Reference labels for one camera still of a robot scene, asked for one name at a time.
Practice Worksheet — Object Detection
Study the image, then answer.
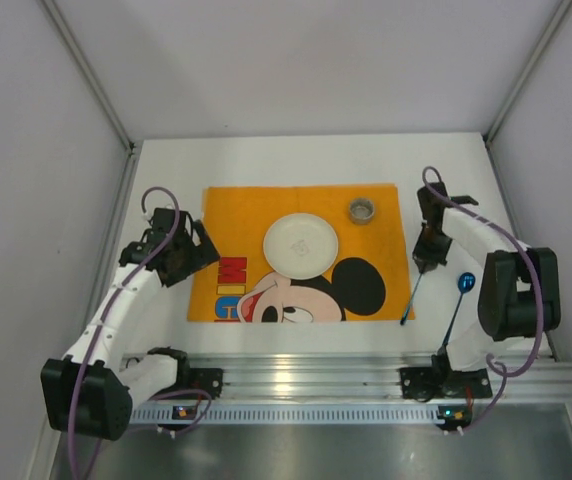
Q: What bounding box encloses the orange cartoon mouse placemat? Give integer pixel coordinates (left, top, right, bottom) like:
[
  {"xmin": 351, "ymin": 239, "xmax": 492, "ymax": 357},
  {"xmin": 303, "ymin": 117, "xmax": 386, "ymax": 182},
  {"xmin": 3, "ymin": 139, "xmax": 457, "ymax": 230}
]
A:
[{"xmin": 188, "ymin": 184, "xmax": 410, "ymax": 324}]

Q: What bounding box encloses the blue metal fork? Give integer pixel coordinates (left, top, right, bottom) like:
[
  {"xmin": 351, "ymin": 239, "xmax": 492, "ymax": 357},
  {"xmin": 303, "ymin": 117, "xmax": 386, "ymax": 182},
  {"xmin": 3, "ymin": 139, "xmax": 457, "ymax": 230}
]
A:
[{"xmin": 400, "ymin": 269, "xmax": 425, "ymax": 326}]

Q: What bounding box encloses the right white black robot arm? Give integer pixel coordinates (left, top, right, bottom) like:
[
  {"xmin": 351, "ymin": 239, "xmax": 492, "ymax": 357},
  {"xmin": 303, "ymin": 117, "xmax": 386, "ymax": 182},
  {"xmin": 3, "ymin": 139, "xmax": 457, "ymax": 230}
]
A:
[{"xmin": 412, "ymin": 181, "xmax": 561, "ymax": 376}]

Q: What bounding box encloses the small metal cup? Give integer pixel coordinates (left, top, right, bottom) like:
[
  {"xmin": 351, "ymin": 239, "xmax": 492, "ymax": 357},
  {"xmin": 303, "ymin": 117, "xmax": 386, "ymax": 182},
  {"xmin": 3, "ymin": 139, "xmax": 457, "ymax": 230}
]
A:
[{"xmin": 348, "ymin": 197, "xmax": 375, "ymax": 225}]

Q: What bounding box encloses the blue metal spoon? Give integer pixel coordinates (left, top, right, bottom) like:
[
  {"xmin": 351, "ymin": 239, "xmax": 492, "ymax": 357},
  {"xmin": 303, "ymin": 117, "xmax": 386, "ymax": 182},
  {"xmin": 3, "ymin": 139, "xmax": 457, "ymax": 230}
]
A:
[{"xmin": 439, "ymin": 272, "xmax": 476, "ymax": 350}]

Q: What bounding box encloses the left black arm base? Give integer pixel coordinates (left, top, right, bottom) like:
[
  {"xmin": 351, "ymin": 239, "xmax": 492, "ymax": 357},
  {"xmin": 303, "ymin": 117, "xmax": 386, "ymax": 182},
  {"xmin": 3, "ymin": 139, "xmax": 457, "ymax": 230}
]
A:
[{"xmin": 119, "ymin": 347, "xmax": 224, "ymax": 400}]

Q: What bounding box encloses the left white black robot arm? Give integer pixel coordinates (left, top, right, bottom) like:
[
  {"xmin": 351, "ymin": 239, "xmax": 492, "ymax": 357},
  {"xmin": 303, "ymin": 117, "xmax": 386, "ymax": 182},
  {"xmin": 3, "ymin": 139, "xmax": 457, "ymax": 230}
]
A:
[{"xmin": 40, "ymin": 208, "xmax": 223, "ymax": 440}]

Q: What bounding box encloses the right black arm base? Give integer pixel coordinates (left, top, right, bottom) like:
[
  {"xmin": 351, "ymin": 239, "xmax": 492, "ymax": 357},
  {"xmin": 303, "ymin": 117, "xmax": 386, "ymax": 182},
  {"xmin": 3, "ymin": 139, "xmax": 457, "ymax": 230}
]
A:
[{"xmin": 399, "ymin": 348, "xmax": 493, "ymax": 403}]

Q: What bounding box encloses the slotted cable duct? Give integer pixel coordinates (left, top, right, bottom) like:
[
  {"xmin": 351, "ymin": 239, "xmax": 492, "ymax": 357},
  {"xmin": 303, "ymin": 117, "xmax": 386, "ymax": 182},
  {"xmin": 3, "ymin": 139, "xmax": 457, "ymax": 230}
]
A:
[{"xmin": 130, "ymin": 403, "xmax": 470, "ymax": 425}]

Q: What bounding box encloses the white round plate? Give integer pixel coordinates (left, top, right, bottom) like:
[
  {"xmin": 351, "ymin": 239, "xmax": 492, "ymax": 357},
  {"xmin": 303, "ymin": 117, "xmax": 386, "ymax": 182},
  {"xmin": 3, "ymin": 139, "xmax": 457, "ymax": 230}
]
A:
[{"xmin": 262, "ymin": 213, "xmax": 339, "ymax": 280}]

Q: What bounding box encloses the aluminium mounting rail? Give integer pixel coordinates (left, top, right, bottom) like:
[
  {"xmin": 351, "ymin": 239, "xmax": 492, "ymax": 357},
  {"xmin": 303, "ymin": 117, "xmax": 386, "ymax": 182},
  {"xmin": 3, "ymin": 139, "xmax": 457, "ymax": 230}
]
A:
[{"xmin": 120, "ymin": 352, "xmax": 572, "ymax": 401}]

